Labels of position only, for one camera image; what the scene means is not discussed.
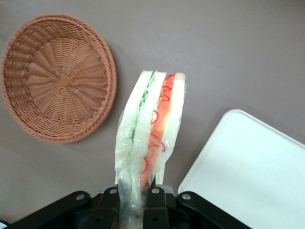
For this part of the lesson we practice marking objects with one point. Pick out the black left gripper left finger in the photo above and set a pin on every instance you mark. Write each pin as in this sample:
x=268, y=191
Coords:
x=104, y=207

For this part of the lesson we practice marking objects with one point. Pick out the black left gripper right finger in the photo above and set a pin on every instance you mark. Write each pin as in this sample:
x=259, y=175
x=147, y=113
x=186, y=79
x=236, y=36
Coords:
x=156, y=207

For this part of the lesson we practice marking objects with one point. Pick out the plastic sandwich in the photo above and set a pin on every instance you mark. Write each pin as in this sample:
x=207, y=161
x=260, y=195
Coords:
x=155, y=107

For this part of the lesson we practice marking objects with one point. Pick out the cream rectangular serving tray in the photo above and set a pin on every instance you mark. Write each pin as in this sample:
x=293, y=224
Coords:
x=250, y=167

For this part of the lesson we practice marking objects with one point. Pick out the brown round wicker basket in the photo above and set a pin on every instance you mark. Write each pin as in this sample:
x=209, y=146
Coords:
x=59, y=81

